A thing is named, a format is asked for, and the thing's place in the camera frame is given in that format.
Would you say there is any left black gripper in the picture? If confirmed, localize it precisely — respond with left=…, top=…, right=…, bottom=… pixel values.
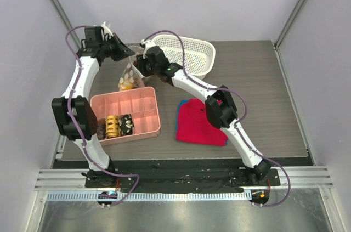
left=100, top=33, right=135, bottom=63

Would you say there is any clear polka dot zip bag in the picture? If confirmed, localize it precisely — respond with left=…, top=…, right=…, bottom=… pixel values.
left=118, top=46, right=149, bottom=89

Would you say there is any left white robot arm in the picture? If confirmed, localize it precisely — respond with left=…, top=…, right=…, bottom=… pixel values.
left=52, top=26, right=132, bottom=188

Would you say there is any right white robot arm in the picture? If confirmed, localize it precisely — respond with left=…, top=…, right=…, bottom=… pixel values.
left=136, top=46, right=271, bottom=185

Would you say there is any yellow fake fruit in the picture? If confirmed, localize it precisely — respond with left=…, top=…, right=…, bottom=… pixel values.
left=118, top=82, right=133, bottom=91

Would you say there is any pink divided organizer tray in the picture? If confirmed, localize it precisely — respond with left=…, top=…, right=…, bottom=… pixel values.
left=90, top=87, right=161, bottom=146

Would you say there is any white perforated plastic basket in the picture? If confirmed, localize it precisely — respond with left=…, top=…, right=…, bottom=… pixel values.
left=151, top=34, right=216, bottom=80

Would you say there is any blue folded cloth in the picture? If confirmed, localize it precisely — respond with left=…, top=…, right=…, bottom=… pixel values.
left=174, top=99, right=229, bottom=147

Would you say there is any black white patterned sock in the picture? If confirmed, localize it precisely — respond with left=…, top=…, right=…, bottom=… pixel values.
left=118, top=114, right=134, bottom=136

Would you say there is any yellow patterned rolled sock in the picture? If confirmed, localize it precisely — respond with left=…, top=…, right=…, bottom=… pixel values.
left=105, top=115, right=120, bottom=139

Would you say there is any brown patterned rolled sock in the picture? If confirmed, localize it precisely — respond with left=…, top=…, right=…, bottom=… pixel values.
left=96, top=124, right=106, bottom=140

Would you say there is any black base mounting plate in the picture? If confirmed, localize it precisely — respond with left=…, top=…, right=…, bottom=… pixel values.
left=52, top=157, right=315, bottom=194

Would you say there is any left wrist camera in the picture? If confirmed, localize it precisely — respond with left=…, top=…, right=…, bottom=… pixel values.
left=84, top=21, right=113, bottom=44

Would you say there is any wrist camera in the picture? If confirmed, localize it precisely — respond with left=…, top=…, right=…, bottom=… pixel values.
left=140, top=39, right=156, bottom=51
left=84, top=21, right=113, bottom=44

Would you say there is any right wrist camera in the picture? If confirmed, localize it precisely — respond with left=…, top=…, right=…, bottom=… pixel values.
left=140, top=39, right=156, bottom=51

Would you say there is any left aluminium frame post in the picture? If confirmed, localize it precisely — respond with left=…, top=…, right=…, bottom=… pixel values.
left=35, top=0, right=83, bottom=49

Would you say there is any aluminium frame post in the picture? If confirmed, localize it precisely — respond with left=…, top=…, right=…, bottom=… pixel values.
left=274, top=0, right=307, bottom=50
left=35, top=0, right=83, bottom=49

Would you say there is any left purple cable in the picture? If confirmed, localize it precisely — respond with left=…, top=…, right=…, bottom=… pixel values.
left=65, top=25, right=140, bottom=207

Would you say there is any right aluminium frame post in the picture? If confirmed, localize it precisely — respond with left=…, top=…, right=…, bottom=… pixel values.
left=274, top=0, right=307, bottom=50

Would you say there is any slotted white cable duct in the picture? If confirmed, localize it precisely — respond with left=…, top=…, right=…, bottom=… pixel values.
left=47, top=190, right=252, bottom=202

